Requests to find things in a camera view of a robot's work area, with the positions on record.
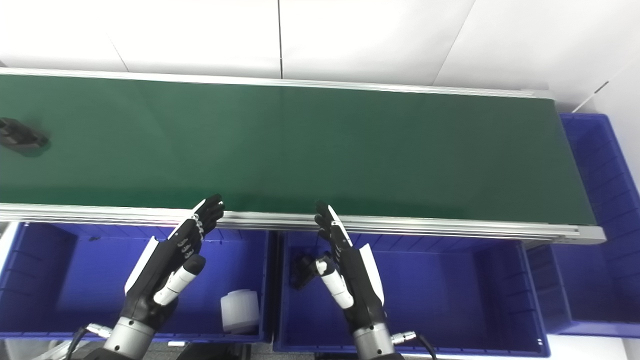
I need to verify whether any green conveyor belt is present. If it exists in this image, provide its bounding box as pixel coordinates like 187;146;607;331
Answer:
0;67;607;246
0;74;598;226

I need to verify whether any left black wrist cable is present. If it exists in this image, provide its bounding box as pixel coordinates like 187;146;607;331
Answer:
64;323;114;360

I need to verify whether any black flange part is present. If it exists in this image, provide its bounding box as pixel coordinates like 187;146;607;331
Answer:
0;117;50;154

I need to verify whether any white cylinder part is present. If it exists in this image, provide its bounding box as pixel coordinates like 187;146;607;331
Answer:
220;289;261;335

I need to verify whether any blue plastic bin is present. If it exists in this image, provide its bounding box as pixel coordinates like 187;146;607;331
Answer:
527;113;640;337
272;231;551;358
0;222;274;344

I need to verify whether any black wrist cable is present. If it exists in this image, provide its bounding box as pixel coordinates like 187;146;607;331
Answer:
64;323;114;360
392;330;439;360

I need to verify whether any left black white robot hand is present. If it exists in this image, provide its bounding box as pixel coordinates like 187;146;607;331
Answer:
120;194;226;332

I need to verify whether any black bracket part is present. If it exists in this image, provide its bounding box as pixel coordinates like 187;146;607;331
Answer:
289;253;321;291

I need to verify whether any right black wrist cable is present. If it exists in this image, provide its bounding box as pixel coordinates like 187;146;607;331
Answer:
392;330;439;360

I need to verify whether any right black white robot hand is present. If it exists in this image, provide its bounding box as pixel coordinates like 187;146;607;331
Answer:
314;200;388;332

